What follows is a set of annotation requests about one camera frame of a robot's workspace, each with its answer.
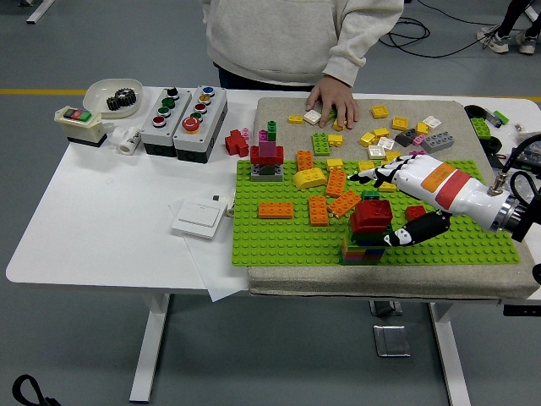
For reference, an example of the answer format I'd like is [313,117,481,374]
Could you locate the white pipe fitting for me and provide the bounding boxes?
[110,125,143,156]

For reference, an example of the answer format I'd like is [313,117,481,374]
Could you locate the black electronic module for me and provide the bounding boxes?
[513,147,541,173]

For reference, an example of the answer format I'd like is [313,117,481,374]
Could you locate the white red-green switch box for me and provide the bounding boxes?
[53,105,109,148]

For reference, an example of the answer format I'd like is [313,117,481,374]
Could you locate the red cross-shaped brick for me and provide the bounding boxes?
[224,129,250,157]

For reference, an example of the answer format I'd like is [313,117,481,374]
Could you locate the white bowl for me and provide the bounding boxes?
[82,78,144,119]

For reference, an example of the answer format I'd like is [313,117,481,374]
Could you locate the grey emergency-stop control box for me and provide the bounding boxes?
[172,85,229,163]

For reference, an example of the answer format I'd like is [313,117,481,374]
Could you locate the white paper sheet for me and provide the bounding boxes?
[167,192,250,304]

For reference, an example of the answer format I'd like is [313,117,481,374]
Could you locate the white wall switch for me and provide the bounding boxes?
[171,200,225,240]

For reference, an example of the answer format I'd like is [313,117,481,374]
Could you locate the white table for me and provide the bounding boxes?
[4,86,541,405]

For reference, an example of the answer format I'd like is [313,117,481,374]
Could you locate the white desk leg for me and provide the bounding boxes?
[25,0,56,25]

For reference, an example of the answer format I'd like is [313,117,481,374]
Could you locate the red pink grey brick tower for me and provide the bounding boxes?
[249,120,285,183]

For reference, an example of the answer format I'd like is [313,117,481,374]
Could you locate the black floor cable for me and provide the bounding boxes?
[380,16,502,59]

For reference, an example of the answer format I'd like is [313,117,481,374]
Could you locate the orange long toy brick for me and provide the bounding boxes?
[327,189,363,217]
[308,195,330,228]
[257,201,294,220]
[325,168,347,199]
[295,150,315,173]

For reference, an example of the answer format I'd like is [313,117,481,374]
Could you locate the red curved toy brick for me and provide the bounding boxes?
[353,198,392,225]

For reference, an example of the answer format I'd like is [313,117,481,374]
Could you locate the grey four-button control box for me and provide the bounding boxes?
[139,87,194,158]

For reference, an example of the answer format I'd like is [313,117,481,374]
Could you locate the black gear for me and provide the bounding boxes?
[105,87,137,112]

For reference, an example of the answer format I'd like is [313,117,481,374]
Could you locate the bystander person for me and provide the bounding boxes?
[476,0,541,55]

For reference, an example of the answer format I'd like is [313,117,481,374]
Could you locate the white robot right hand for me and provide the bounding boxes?
[347,154,511,249]

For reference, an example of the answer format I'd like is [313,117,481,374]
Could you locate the green toy baseplate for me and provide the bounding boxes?
[231,159,521,267]

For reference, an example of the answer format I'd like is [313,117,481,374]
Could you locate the multicolour brick tower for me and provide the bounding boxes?
[340,219,394,266]

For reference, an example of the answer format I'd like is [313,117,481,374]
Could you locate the light grey long brick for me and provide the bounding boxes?
[420,131,456,154]

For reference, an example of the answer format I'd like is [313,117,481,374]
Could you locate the silver floor socket plate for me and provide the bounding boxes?
[372,324,412,359]
[369,299,403,317]

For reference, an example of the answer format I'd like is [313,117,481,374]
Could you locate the person's left hand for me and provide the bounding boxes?
[305,74,360,130]

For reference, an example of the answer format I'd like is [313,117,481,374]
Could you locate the light green wide brick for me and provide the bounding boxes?
[311,132,332,156]

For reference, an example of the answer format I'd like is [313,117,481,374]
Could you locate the black table control panel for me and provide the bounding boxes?
[501,303,541,317]

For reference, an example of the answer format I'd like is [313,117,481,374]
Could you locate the grey-brown mat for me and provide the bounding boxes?
[247,96,541,299]

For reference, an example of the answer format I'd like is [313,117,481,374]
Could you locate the yellow curved toy brick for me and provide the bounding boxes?
[292,167,329,191]

